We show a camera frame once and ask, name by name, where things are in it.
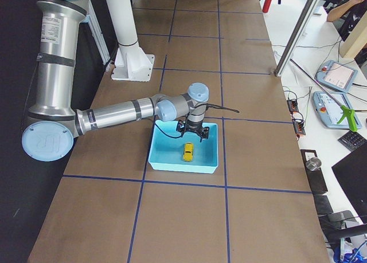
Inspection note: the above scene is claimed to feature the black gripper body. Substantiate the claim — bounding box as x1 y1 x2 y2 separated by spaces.
180 119 203 135

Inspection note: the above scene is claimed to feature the yellow beetle toy car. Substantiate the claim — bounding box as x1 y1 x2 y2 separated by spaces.
183 142 194 162

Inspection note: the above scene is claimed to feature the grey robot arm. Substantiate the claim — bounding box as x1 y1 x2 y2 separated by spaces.
21 0 209 162

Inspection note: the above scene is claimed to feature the light blue plastic bin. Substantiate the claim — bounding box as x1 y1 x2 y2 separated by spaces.
148 120 218 174

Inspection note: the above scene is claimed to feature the brown paper table cover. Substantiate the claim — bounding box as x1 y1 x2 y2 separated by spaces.
28 0 329 262

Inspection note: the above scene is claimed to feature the right teach pendant tablet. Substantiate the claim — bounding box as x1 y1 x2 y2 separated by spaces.
313 91 362 129

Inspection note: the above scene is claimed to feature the teach pendant tablet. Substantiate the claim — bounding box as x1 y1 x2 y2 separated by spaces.
316 60 358 93
313 91 362 129

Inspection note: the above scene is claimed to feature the left teach pendant tablet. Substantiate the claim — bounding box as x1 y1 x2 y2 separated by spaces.
316 60 358 93

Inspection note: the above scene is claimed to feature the black keyboard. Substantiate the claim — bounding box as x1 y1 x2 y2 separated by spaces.
338 131 366 152

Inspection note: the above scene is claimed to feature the seated person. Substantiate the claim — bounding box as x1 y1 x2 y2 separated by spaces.
326 0 366 41

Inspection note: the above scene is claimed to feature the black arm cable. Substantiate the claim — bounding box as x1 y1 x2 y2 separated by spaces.
143 102 240 139

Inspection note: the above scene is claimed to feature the white metal bracket plate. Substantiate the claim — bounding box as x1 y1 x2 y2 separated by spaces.
111 45 155 82

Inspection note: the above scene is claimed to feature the white camera mast pole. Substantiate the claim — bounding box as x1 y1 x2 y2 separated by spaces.
106 0 138 47

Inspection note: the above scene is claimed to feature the green handled grabber stick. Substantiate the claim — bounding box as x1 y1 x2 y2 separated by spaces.
290 59 358 132

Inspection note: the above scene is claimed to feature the grey aluminium post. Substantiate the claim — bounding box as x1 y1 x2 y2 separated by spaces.
274 0 319 77

